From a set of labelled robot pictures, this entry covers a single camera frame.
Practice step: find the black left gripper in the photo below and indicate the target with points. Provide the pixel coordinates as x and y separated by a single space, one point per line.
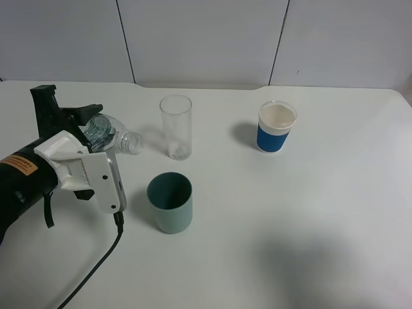
51 120

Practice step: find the clear plastic bottle green label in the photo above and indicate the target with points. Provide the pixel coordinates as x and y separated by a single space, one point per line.
108 134

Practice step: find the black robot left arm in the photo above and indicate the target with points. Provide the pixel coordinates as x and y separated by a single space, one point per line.
25 176

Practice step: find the blue and white cup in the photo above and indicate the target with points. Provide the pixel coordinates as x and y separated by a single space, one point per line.
276 119

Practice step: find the tall clear drinking glass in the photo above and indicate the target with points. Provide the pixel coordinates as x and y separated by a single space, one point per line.
176 114

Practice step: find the green plastic cup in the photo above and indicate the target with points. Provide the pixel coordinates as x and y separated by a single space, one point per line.
170 195

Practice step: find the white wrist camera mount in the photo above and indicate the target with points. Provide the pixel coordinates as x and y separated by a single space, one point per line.
77 170

